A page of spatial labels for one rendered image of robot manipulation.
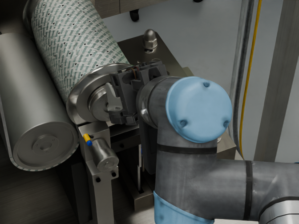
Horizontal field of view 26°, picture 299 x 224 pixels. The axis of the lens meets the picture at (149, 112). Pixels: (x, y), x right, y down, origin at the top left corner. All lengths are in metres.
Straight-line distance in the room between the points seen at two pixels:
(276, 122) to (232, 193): 1.59
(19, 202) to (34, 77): 0.34
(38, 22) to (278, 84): 1.16
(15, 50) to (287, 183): 0.65
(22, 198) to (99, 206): 0.22
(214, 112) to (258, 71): 2.26
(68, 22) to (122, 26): 2.05
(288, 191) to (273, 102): 1.51
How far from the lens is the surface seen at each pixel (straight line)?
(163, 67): 0.90
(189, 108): 0.75
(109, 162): 1.11
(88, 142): 1.07
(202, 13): 3.31
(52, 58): 1.17
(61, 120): 1.12
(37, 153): 1.16
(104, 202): 1.27
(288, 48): 2.11
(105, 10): 1.44
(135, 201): 1.36
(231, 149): 1.34
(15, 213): 1.41
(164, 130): 0.79
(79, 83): 1.07
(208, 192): 0.78
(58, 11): 1.21
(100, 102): 1.09
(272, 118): 2.33
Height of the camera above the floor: 2.05
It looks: 47 degrees down
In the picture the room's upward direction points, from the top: straight up
